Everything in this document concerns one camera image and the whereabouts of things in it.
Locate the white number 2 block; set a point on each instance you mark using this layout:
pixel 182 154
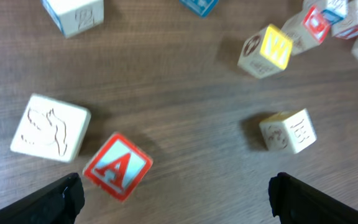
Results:
pixel 75 16

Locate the blue X block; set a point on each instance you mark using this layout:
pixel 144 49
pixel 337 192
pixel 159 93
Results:
pixel 288 131

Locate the red A block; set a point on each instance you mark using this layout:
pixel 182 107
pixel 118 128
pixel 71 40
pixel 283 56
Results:
pixel 118 167

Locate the blue P block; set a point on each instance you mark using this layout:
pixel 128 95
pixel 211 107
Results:
pixel 333 11

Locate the white Z block red side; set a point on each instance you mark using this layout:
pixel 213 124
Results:
pixel 51 129

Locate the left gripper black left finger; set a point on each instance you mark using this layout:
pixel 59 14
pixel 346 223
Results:
pixel 59 202

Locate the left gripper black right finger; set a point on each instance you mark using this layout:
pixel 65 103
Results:
pixel 295 202

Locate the yellow W block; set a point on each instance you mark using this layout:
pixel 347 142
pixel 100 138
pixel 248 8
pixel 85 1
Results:
pixel 266 52

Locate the red Y block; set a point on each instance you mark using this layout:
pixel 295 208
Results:
pixel 347 28

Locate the blue-sided picture block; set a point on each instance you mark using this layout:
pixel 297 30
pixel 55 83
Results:
pixel 200 7

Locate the red Q block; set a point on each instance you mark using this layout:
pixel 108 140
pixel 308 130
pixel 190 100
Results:
pixel 307 29

